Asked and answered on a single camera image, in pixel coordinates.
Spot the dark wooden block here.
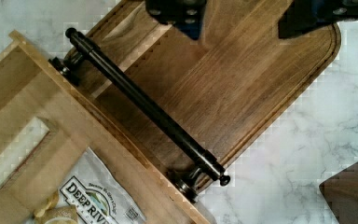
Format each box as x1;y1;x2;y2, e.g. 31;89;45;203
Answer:
319;162;358;224

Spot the dark wooden cutting board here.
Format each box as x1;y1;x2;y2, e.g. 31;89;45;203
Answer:
89;0;340;165

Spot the Deep River chips bag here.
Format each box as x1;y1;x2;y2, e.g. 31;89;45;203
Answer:
54;147;146;224

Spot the black drawer handle bar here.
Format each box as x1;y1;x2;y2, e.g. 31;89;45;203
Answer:
48;28;230;203

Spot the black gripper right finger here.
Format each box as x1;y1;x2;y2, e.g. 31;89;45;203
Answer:
278;0;358;39

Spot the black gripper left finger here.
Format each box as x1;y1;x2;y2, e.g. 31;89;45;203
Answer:
145;0;207;40

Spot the light wooden drawer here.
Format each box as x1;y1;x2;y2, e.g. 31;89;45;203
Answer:
0;31;216;224

